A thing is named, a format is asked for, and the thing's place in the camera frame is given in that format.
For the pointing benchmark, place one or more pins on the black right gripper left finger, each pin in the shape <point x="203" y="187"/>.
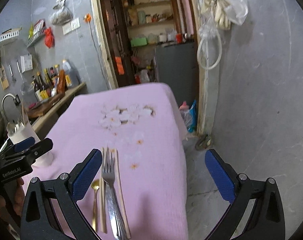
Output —
<point x="39" y="220"/>

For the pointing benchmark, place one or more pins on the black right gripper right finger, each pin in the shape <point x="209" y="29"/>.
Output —
<point x="266" y="220"/>

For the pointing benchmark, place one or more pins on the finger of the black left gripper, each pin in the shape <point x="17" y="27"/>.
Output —
<point x="39" y="154"/>
<point x="19" y="147"/>

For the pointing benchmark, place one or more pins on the silver fork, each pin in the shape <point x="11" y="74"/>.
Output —
<point x="108" y="174"/>

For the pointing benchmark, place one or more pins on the wooden chopstick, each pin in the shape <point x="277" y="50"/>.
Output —
<point x="103" y="224"/>
<point x="122" y="205"/>

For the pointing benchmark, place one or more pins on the person's left hand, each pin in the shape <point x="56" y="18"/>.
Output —
<point x="13" y="203"/>

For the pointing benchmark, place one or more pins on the wooden cutting board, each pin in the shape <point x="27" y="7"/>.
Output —
<point x="41" y="108"/>

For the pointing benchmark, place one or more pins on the chrome faucet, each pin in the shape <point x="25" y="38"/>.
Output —
<point x="10" y="106"/>

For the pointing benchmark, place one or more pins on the yellow label dark bottle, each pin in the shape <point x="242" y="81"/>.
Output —
<point x="44" y="89"/>

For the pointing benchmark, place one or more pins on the small gold spoon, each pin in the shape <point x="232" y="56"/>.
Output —
<point x="95" y="185"/>

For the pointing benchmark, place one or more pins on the brown sauce bottle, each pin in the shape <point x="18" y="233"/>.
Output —
<point x="61" y="82"/>

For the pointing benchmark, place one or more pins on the large dark soy sauce jug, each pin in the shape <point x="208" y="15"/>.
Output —
<point x="71" y="78"/>

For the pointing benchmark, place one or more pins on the red plastic bag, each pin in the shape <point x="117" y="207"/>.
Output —
<point x="49" y="38"/>

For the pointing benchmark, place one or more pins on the blue plastic bag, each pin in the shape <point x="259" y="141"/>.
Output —
<point x="193" y="114"/>

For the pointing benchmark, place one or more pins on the pink floral tablecloth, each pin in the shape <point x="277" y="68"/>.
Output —
<point x="144" y="124"/>

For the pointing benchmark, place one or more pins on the hanging bag of dried goods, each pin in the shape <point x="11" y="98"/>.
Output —
<point x="61" y="14"/>

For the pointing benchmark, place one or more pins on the green plastic box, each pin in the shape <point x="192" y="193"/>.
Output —
<point x="139" y="42"/>

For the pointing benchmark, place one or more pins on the dark grey cabinet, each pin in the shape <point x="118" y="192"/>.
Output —
<point x="176" y="66"/>

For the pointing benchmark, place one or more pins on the clear plastic bag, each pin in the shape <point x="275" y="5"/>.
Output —
<point x="237" y="11"/>

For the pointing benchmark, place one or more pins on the bundle of white gloves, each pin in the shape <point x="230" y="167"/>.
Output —
<point x="216" y="9"/>

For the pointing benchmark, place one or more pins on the white wall socket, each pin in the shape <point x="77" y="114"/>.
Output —
<point x="71" y="26"/>

